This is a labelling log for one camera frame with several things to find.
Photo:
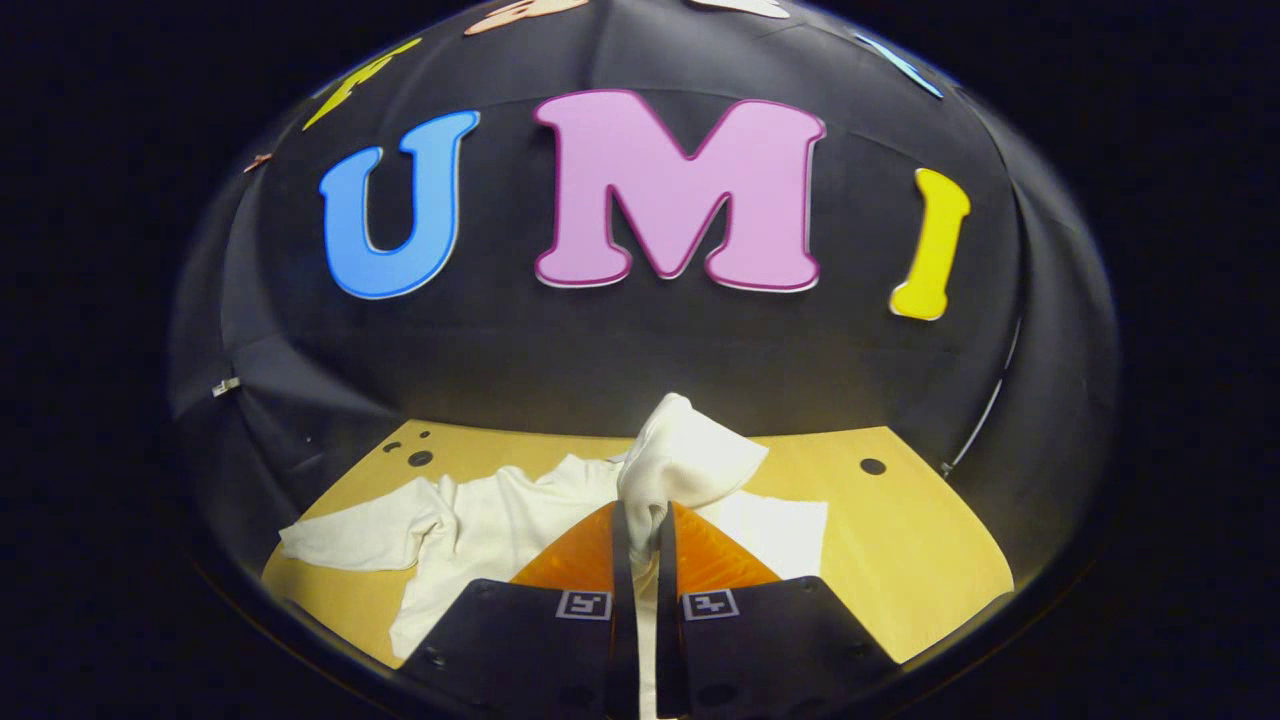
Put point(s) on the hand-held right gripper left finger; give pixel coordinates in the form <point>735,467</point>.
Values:
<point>622,560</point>

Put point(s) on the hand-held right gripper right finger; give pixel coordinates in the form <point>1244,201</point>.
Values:
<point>668,570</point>

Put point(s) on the white zip-up garment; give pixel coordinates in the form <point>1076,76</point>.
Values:
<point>500,520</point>

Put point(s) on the black backdrop cloth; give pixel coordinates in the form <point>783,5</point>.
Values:
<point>600,350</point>

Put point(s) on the white backdrop clip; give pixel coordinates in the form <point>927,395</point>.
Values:
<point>225,386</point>

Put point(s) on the pink backdrop clip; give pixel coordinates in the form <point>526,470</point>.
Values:
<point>258,161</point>

